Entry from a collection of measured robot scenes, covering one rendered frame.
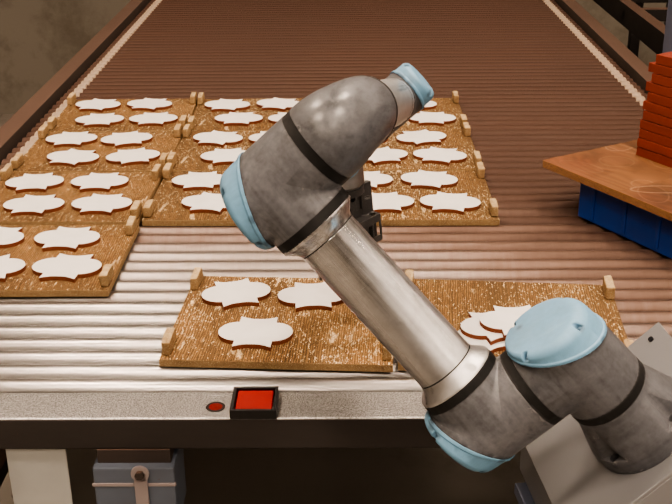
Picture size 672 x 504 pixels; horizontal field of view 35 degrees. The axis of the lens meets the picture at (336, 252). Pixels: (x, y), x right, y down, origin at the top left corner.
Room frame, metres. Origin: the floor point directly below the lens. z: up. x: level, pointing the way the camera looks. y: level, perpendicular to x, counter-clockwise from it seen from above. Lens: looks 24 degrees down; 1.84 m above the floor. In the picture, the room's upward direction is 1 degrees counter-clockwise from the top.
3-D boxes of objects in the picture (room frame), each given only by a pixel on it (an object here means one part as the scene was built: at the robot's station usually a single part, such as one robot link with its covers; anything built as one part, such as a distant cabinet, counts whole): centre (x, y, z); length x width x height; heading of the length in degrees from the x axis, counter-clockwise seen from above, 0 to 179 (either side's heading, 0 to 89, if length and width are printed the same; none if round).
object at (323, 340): (1.78, 0.10, 0.93); 0.41 x 0.35 x 0.02; 86
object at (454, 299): (1.76, -0.33, 0.93); 0.41 x 0.35 x 0.02; 84
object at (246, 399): (1.50, 0.14, 0.92); 0.06 x 0.06 x 0.01; 89
